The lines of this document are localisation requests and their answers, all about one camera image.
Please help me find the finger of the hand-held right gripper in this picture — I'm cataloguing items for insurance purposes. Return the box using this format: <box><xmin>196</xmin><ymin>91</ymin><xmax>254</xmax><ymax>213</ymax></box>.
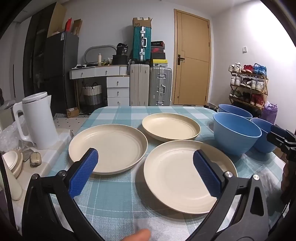
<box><xmin>267</xmin><ymin>132</ymin><xmax>292</xmax><ymax>151</ymax></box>
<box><xmin>270</xmin><ymin>125</ymin><xmax>296</xmax><ymax>142</ymax></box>

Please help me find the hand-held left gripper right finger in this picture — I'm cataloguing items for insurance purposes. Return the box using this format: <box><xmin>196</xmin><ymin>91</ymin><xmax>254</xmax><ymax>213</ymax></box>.
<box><xmin>185</xmin><ymin>149</ymin><xmax>271</xmax><ymax>241</ymax></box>

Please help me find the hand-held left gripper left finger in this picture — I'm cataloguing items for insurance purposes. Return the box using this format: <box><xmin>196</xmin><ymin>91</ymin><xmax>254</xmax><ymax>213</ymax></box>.
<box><xmin>22</xmin><ymin>148</ymin><xmax>104</xmax><ymax>241</ymax></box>

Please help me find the blue bowl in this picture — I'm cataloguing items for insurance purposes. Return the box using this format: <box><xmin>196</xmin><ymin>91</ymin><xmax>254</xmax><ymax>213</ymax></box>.
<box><xmin>250</xmin><ymin>118</ymin><xmax>279</xmax><ymax>154</ymax></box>
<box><xmin>218</xmin><ymin>104</ymin><xmax>253</xmax><ymax>120</ymax></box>
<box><xmin>213</xmin><ymin>112</ymin><xmax>262</xmax><ymax>156</ymax></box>

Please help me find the cream round plate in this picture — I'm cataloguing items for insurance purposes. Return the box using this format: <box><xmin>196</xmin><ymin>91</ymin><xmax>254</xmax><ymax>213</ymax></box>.
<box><xmin>68</xmin><ymin>124</ymin><xmax>148</xmax><ymax>175</ymax></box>
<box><xmin>142</xmin><ymin>113</ymin><xmax>201</xmax><ymax>142</ymax></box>
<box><xmin>143</xmin><ymin>140</ymin><xmax>238</xmax><ymax>215</ymax></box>

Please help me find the person's left hand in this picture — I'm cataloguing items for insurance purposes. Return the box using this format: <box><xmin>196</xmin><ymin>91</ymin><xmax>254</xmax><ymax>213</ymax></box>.
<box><xmin>122</xmin><ymin>229</ymin><xmax>151</xmax><ymax>241</ymax></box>

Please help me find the purple bag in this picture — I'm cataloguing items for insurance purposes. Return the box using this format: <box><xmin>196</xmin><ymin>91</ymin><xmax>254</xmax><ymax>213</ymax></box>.
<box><xmin>262</xmin><ymin>102</ymin><xmax>278</xmax><ymax>127</ymax></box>

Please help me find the grey earbud case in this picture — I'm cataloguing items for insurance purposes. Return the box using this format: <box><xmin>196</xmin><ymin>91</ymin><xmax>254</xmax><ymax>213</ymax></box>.
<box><xmin>30</xmin><ymin>152</ymin><xmax>42</xmax><ymax>167</ymax></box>

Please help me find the shoe rack with shoes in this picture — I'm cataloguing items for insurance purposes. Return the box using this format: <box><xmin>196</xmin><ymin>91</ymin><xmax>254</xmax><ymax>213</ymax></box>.
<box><xmin>228</xmin><ymin>62</ymin><xmax>267</xmax><ymax>107</ymax></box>

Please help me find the teal checked tablecloth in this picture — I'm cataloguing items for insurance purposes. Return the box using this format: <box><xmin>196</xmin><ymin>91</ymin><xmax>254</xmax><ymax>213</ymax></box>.
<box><xmin>47</xmin><ymin>105</ymin><xmax>290</xmax><ymax>241</ymax></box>

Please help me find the black and white zigzag rug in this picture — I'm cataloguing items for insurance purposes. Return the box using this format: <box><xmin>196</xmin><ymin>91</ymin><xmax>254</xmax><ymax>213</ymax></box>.
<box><xmin>54</xmin><ymin>112</ymin><xmax>93</xmax><ymax>118</ymax></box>

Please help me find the white electric kettle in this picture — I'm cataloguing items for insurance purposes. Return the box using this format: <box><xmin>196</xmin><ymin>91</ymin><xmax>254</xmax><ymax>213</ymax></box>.
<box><xmin>13</xmin><ymin>92</ymin><xmax>59</xmax><ymax>150</ymax></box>

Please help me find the woven laundry basket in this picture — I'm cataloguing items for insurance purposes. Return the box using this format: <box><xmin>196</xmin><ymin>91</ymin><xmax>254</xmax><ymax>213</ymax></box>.
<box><xmin>83</xmin><ymin>83</ymin><xmax>102</xmax><ymax>106</ymax></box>

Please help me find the clear plastic bag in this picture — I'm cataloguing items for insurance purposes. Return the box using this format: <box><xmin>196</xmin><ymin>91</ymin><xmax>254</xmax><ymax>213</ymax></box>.
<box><xmin>0</xmin><ymin>116</ymin><xmax>35</xmax><ymax>153</ymax></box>

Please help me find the white dressing table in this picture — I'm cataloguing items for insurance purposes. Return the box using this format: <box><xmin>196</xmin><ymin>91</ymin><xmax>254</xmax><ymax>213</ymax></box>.
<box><xmin>69</xmin><ymin>65</ymin><xmax>130</xmax><ymax>107</ymax></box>

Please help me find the wooden door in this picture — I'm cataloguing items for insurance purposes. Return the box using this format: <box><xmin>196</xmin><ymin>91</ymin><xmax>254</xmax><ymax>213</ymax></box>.
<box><xmin>173</xmin><ymin>9</ymin><xmax>211</xmax><ymax>106</ymax></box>

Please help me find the beige suitcase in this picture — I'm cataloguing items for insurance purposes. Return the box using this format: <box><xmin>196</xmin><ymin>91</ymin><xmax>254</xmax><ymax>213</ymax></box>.
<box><xmin>129</xmin><ymin>64</ymin><xmax>150</xmax><ymax>106</ymax></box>

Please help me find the silver suitcase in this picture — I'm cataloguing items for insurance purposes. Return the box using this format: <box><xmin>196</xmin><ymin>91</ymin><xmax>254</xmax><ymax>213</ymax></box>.
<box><xmin>149</xmin><ymin>67</ymin><xmax>173</xmax><ymax>106</ymax></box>

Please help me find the black fridge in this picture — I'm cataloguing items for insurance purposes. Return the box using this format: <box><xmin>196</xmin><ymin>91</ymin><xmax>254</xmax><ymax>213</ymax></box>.
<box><xmin>45</xmin><ymin>31</ymin><xmax>79</xmax><ymax>114</ymax></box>

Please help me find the black storage box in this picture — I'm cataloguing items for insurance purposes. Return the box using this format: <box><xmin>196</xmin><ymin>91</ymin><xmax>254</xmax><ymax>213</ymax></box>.
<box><xmin>112</xmin><ymin>55</ymin><xmax>129</xmax><ymax>66</ymax></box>

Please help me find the oval grey-framed mirror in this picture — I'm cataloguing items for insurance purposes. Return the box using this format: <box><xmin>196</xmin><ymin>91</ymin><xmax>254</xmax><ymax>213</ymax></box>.
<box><xmin>84</xmin><ymin>45</ymin><xmax>117</xmax><ymax>65</ymax></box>

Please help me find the yellow and black shoe box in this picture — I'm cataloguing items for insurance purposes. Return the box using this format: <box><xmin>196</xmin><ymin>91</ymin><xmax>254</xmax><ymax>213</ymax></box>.
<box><xmin>150</xmin><ymin>59</ymin><xmax>168</xmax><ymax>68</ymax></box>

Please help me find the black printed packet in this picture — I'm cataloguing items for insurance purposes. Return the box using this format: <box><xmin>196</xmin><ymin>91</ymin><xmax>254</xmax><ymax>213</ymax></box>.
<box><xmin>116</xmin><ymin>43</ymin><xmax>129</xmax><ymax>56</ymax></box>

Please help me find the dark wardrobe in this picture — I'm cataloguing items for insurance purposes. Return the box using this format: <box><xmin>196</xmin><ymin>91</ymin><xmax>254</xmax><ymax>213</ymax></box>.
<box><xmin>23</xmin><ymin>2</ymin><xmax>57</xmax><ymax>93</ymax></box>

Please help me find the teal suitcase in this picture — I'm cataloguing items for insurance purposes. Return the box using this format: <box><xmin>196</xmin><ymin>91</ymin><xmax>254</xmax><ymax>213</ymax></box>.
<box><xmin>132</xmin><ymin>26</ymin><xmax>152</xmax><ymax>62</ymax></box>

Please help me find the tall brown box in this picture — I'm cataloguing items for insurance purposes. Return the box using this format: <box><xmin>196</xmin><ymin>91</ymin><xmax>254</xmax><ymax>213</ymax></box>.
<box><xmin>73</xmin><ymin>19</ymin><xmax>83</xmax><ymax>36</ymax></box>

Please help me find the flat cardboard sheet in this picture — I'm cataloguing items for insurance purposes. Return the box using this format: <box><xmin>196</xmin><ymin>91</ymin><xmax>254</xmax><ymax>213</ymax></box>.
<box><xmin>47</xmin><ymin>3</ymin><xmax>67</xmax><ymax>37</ymax></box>

